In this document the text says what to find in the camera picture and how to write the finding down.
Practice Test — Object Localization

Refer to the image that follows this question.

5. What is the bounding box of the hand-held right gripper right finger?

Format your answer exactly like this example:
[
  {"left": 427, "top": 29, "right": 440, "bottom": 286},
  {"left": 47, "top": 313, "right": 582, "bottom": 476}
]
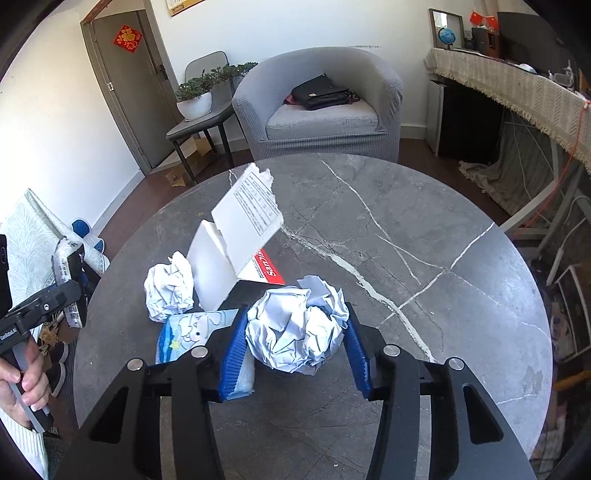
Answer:
[{"left": 342, "top": 301, "right": 539, "bottom": 480}]

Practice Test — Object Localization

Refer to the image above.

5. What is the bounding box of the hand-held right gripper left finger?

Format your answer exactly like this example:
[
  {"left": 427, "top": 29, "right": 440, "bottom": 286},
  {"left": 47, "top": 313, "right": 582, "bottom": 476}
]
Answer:
[{"left": 54, "top": 305, "right": 254, "bottom": 480}]

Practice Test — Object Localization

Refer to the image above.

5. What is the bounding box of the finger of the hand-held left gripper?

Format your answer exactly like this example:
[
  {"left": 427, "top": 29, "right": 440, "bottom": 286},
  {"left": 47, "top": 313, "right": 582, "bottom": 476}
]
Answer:
[{"left": 31, "top": 269, "right": 89, "bottom": 322}]

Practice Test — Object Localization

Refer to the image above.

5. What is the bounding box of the light blue printed packet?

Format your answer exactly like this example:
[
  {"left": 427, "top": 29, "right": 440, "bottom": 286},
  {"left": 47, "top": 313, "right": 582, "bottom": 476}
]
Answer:
[{"left": 157, "top": 308, "right": 257, "bottom": 400}]

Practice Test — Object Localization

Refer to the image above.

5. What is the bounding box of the white paper ball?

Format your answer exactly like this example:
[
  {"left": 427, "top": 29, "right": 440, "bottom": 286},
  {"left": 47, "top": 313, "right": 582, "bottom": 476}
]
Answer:
[
  {"left": 245, "top": 275, "right": 350, "bottom": 376},
  {"left": 144, "top": 251, "right": 195, "bottom": 323}
]

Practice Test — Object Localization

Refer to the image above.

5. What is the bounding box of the torn white red box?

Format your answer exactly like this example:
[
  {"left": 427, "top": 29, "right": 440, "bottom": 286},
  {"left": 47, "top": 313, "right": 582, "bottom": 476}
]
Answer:
[{"left": 186, "top": 162, "right": 286, "bottom": 311}]

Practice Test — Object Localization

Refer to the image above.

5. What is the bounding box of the person's left forearm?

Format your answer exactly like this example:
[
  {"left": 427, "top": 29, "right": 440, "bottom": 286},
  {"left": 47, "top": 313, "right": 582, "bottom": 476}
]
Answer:
[{"left": 0, "top": 413, "right": 51, "bottom": 480}]

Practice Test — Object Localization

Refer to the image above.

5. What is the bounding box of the person's left hand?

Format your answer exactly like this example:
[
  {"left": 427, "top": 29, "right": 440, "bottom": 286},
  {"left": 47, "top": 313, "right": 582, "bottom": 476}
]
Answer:
[{"left": 0, "top": 342, "right": 51, "bottom": 428}]

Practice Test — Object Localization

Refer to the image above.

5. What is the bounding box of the round grey marble table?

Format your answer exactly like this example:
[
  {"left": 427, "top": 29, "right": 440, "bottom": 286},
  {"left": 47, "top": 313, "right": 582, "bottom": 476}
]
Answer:
[{"left": 73, "top": 154, "right": 554, "bottom": 480}]

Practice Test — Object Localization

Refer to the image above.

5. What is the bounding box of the flat cardboard box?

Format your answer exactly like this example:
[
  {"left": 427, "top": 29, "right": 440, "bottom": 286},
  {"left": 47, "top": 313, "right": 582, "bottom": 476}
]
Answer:
[{"left": 165, "top": 138, "right": 215, "bottom": 188}]

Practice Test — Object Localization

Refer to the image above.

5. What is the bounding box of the grey door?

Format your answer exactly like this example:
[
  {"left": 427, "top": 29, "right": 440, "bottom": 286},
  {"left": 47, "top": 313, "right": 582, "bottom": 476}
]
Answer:
[{"left": 81, "top": 9, "right": 176, "bottom": 175}]

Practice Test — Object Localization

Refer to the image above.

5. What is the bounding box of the yellow plastic object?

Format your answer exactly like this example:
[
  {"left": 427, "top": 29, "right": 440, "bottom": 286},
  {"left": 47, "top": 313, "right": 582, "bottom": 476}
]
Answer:
[{"left": 554, "top": 371, "right": 591, "bottom": 393}]

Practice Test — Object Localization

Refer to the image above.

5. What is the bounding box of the grey dining chair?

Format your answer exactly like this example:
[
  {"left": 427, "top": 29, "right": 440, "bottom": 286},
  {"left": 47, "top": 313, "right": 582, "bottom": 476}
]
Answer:
[{"left": 166, "top": 51, "right": 234, "bottom": 185}]

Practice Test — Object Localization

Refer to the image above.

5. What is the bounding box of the potted green plant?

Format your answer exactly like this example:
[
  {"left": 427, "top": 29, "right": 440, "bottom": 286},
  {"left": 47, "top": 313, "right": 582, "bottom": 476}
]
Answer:
[{"left": 174, "top": 61, "right": 258, "bottom": 121}]

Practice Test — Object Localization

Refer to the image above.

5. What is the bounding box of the grey armchair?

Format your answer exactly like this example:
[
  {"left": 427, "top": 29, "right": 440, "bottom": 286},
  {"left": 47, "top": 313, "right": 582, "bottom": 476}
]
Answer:
[{"left": 232, "top": 46, "right": 403, "bottom": 162}]

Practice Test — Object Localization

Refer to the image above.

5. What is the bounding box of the grey cracked-pattern cloth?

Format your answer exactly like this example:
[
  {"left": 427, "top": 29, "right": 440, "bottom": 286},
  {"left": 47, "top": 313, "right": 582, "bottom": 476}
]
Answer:
[{"left": 459, "top": 115, "right": 568, "bottom": 217}]

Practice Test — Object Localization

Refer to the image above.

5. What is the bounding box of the white side panel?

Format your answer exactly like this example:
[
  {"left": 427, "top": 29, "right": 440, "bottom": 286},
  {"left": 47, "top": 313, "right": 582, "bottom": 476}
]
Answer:
[{"left": 427, "top": 79, "right": 446, "bottom": 155}]

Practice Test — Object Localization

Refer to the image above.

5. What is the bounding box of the red diamond door decoration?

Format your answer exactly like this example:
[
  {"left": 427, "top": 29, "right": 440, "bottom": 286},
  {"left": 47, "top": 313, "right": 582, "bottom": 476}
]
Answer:
[{"left": 113, "top": 25, "right": 142, "bottom": 54}]

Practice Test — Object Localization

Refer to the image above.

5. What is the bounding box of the black handbag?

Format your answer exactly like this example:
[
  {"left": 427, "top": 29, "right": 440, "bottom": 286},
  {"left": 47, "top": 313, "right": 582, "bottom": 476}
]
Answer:
[{"left": 291, "top": 74, "right": 356, "bottom": 112}]

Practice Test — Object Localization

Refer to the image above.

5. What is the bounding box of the beige fringed cloth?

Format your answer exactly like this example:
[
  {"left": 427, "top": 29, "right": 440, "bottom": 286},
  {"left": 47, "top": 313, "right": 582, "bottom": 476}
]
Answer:
[{"left": 424, "top": 46, "right": 591, "bottom": 174}]

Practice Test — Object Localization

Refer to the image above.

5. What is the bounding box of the brown speaker box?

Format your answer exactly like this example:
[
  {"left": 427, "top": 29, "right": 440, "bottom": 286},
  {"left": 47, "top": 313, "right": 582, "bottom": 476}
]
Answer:
[{"left": 471, "top": 27, "right": 502, "bottom": 58}]

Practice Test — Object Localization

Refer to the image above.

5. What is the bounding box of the black monitor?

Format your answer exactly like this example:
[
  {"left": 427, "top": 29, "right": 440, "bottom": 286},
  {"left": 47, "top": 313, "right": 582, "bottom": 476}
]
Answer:
[{"left": 496, "top": 11, "right": 573, "bottom": 70}]

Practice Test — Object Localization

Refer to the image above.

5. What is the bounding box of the white metal frame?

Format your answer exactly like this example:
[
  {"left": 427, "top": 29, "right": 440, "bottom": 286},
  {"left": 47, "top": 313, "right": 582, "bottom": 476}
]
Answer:
[{"left": 501, "top": 171, "right": 583, "bottom": 241}]

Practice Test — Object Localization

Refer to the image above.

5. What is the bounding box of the white wire rack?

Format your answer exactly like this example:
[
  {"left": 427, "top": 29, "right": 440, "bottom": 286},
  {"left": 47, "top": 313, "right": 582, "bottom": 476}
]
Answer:
[{"left": 549, "top": 265, "right": 591, "bottom": 361}]

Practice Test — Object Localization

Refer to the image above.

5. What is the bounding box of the red string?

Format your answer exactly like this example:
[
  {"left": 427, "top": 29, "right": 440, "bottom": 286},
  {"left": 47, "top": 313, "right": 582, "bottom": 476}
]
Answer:
[{"left": 536, "top": 99, "right": 591, "bottom": 227}]

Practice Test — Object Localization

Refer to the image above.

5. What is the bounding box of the wall calendar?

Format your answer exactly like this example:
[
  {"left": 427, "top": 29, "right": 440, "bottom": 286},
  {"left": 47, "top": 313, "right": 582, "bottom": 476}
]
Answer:
[{"left": 168, "top": 0, "right": 206, "bottom": 18}]

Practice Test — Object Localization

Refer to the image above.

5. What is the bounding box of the picture frame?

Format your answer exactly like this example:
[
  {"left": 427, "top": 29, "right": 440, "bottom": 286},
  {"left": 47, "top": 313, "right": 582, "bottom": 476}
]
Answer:
[{"left": 428, "top": 8, "right": 465, "bottom": 49}]

